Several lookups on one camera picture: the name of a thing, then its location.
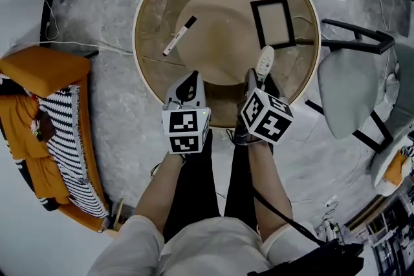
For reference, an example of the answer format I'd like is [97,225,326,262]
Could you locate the black bag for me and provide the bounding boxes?
[247,239,365,276]

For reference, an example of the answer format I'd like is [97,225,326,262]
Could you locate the white marker pen black cap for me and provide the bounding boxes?
[162,15,198,58]

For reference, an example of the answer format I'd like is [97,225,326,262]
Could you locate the white floor cable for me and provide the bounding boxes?
[38,0,135,56]

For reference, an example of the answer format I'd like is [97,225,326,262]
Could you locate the white remote control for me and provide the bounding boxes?
[255,45,276,90]

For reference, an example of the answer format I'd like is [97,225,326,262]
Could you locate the grey chair black frame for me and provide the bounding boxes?
[305,18,396,154]

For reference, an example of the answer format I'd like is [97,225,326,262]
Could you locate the person's left leg black trousers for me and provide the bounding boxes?
[163,129,223,242]

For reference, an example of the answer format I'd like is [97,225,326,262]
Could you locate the cluttered shelf unit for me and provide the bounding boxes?
[344,189,414,276]

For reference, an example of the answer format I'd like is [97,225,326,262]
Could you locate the person's white shirt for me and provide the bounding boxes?
[87,215,324,276]

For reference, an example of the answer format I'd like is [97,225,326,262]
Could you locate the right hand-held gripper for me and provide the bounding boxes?
[237,67,295,145]

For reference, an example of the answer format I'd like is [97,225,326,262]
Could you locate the person's left forearm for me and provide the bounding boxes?
[135,151,186,233]

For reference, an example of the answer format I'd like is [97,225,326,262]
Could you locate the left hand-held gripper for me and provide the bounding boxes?
[161,70,212,154]

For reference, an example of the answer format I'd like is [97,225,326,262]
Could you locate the orange sofa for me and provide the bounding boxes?
[0,45,113,233]

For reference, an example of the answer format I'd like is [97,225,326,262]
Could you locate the grey armchair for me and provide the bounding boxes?
[369,41,414,197]

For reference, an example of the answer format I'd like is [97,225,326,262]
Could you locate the person's right leg black trousers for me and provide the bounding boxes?
[224,142,260,232]

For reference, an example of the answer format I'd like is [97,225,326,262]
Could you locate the orange white cushion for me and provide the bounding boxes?
[383,150,412,187]

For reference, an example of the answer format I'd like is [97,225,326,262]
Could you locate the small brown pouch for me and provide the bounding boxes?
[31,110,58,143]

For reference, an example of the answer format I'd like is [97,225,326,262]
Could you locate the black picture frame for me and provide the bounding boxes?
[250,0,297,50]

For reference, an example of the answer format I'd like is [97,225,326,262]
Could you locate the black white striped blanket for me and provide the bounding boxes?
[38,84,110,219]

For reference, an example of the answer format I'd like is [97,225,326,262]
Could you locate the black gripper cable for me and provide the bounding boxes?
[252,187,326,246]

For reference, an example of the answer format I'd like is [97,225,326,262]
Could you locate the person's right forearm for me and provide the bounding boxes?
[248,141,294,243]

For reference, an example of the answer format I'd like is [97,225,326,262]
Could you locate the wooden sofa leg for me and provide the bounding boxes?
[111,198,126,231]

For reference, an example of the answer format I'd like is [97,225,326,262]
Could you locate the person's leg black trousers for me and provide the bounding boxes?
[224,142,260,232]
[163,129,223,242]

